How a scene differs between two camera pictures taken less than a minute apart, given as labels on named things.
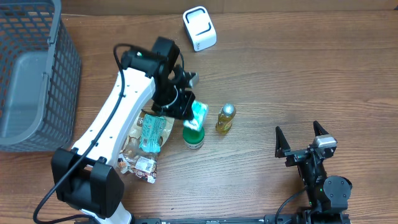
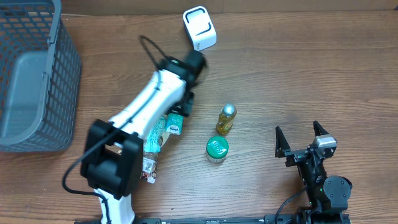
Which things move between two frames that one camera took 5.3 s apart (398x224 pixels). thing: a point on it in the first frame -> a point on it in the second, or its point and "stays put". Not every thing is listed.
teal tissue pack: [200, 111] -> [175, 124]
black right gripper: [295, 156] stays put
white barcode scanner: [200, 27] stays put
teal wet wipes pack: [153, 127] stays put
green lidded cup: [193, 139] -> [217, 149]
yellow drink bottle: [226, 113] stays put
